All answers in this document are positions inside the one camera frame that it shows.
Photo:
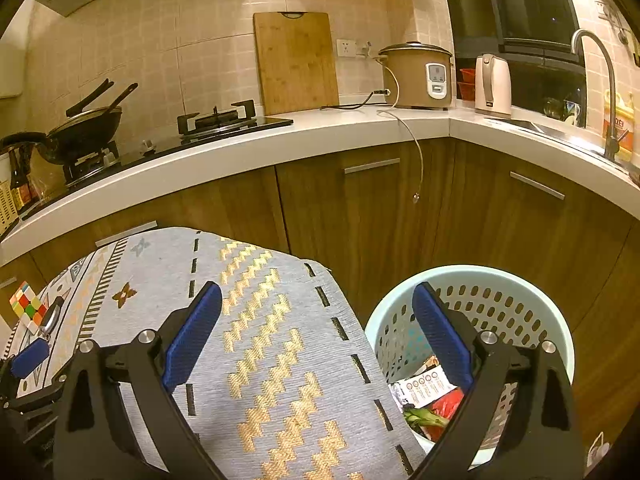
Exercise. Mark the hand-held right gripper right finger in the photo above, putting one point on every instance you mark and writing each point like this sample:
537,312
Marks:
445,340

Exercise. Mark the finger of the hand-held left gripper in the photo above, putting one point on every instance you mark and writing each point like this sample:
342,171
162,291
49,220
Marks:
30,360

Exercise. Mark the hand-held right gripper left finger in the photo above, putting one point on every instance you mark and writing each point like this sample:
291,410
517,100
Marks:
192,335

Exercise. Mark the white patterned packet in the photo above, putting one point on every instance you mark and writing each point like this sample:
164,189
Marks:
425,385

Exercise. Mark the red plastic bag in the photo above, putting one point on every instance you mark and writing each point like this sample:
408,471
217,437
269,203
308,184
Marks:
447,402

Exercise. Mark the silver foil wrapper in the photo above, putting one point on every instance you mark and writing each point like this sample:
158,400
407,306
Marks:
397,392

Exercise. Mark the green leafy vegetable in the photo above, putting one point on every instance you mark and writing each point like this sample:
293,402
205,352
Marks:
420,416

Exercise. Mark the light blue perforated basket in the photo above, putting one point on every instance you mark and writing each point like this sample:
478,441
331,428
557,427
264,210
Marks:
500,280

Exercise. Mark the colourful puzzle cube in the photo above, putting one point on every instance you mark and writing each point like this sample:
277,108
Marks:
27,307

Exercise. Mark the blue patterned tablecloth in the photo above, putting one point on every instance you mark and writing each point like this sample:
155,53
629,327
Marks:
280,360

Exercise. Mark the wooden base cabinet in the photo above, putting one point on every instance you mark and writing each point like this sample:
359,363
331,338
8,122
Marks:
350,235

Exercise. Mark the dark sauce bottle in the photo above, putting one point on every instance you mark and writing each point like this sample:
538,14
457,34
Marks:
19,175

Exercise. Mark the black gas stove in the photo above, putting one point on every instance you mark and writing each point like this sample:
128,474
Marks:
225,121

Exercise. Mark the black wok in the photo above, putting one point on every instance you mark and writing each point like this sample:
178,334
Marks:
85,135

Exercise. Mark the red bowls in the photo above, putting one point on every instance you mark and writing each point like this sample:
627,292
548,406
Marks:
467,85

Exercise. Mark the cream electric kettle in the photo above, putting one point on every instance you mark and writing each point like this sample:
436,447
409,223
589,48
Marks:
492,85

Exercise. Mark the cups by window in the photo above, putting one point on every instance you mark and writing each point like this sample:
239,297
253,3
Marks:
570,110

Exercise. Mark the beige rice cooker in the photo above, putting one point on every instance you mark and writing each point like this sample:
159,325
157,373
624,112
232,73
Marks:
405,80

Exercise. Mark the yellow oil bottle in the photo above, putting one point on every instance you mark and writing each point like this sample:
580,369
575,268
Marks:
625,130

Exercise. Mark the steel kitchen faucet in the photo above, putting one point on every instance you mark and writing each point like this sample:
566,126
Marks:
611,110

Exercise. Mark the wooden cutting board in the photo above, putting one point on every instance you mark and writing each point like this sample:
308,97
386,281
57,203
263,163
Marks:
295,65

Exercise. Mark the dark window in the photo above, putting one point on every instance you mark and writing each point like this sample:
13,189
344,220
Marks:
525,0

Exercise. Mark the white wall socket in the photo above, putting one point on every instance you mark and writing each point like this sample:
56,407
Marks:
346,48

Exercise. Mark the wall utensil rack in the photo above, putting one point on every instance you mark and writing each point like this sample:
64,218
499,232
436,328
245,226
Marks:
620,15

